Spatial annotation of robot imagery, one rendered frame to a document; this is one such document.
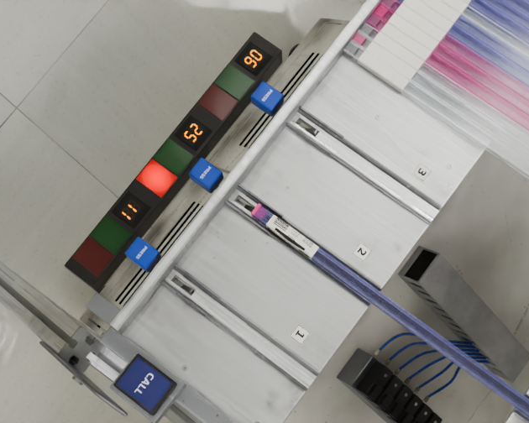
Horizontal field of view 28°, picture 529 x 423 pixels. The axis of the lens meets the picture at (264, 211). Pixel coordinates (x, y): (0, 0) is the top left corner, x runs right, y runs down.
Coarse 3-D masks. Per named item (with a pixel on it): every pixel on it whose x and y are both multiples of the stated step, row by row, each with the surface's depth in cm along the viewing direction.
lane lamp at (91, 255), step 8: (88, 240) 114; (80, 248) 114; (88, 248) 114; (96, 248) 114; (104, 248) 114; (80, 256) 114; (88, 256) 114; (96, 256) 114; (104, 256) 114; (112, 256) 114; (88, 264) 114; (96, 264) 113; (104, 264) 113; (96, 272) 113
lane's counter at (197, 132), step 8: (192, 120) 117; (184, 128) 117; (192, 128) 117; (200, 128) 117; (208, 128) 117; (176, 136) 117; (184, 136) 117; (192, 136) 117; (200, 136) 117; (192, 144) 117; (200, 144) 117
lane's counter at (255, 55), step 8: (248, 48) 119; (256, 48) 119; (240, 56) 119; (248, 56) 119; (256, 56) 119; (264, 56) 119; (272, 56) 119; (240, 64) 119; (248, 64) 119; (256, 64) 119; (264, 64) 119; (256, 72) 118
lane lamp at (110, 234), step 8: (104, 224) 115; (112, 224) 115; (96, 232) 114; (104, 232) 114; (112, 232) 114; (120, 232) 114; (128, 232) 114; (96, 240) 114; (104, 240) 114; (112, 240) 114; (120, 240) 114; (112, 248) 114
